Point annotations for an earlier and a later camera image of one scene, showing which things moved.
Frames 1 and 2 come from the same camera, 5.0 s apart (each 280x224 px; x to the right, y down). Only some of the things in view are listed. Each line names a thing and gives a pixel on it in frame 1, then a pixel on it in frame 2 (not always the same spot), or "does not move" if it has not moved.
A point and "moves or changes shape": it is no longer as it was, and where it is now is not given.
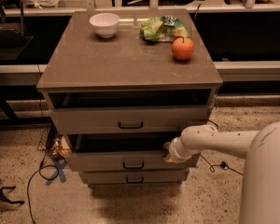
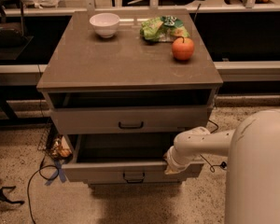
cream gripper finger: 167,145 -> 167,155
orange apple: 183,48 does not move
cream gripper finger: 169,160 -> 169,171
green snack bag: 162,29 does not move
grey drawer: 119,152 moves or changes shape
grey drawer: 129,119 does not move
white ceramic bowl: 105,24 does not move
